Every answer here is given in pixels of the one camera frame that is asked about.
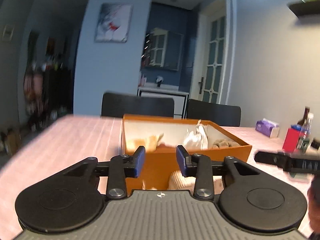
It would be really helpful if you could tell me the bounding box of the clear organza gift bag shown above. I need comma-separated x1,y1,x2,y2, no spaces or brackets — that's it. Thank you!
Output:
182,120,208,150

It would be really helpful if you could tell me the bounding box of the left black chair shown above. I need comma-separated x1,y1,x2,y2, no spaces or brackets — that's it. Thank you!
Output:
101,92,174,118

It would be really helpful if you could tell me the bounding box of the perforated wooden speaker box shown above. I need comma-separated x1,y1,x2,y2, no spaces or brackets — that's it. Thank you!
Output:
168,171,224,194

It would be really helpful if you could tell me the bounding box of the red box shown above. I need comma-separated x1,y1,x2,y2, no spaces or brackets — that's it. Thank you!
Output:
282,128,300,152

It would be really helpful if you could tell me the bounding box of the orange cardboard box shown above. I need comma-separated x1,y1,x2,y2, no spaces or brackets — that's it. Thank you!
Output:
121,114,252,193

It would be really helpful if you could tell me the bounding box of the right black chair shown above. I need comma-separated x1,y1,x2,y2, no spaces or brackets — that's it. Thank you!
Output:
187,99,241,127

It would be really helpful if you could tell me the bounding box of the yellow cloth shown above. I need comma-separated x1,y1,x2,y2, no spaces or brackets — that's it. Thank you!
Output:
131,133,164,152

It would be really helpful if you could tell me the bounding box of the clear water bottle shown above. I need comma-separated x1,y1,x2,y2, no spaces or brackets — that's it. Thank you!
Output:
296,113,313,153

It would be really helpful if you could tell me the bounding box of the black chair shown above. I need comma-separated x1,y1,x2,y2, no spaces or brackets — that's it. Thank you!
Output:
101,92,174,118
187,99,241,127

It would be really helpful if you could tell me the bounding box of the person's right hand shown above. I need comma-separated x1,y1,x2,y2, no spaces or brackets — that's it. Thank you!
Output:
308,176,319,239

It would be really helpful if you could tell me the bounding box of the wine glass wall picture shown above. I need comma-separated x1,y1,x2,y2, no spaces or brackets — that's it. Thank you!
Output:
94,3,133,43

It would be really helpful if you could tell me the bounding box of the small framed wall picture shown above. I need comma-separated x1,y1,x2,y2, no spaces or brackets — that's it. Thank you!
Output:
1,24,15,42

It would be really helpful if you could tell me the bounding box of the purple tissue pack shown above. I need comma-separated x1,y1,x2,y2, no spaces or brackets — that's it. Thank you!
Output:
255,118,280,138

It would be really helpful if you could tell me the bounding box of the white sideboard cabinet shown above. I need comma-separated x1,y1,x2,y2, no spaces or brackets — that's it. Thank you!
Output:
137,86,189,119

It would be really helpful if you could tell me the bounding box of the dark cluttered shelf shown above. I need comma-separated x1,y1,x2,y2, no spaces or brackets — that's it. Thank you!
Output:
23,31,72,131

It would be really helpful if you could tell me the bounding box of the brown plush toy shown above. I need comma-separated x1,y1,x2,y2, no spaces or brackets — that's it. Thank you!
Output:
212,139,240,148

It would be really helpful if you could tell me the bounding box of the white glass-panel door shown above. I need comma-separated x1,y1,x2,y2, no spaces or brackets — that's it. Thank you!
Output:
189,0,235,105

